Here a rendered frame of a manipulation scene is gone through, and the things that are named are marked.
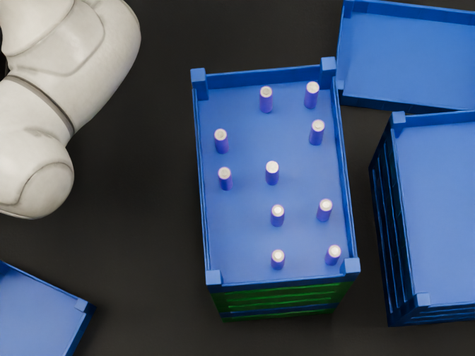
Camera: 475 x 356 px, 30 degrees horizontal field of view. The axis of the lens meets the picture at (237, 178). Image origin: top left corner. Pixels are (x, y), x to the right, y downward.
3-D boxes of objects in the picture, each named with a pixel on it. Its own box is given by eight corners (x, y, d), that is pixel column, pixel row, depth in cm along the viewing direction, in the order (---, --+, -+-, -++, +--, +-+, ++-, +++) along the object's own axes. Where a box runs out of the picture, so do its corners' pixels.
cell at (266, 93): (259, 101, 128) (259, 85, 122) (271, 100, 128) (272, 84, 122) (260, 113, 128) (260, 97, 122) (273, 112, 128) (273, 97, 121)
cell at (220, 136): (215, 142, 127) (213, 128, 121) (228, 141, 127) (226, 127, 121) (216, 154, 126) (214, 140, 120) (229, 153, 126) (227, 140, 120)
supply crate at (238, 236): (194, 89, 129) (189, 68, 122) (331, 77, 129) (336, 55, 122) (208, 293, 122) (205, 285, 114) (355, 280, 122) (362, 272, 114)
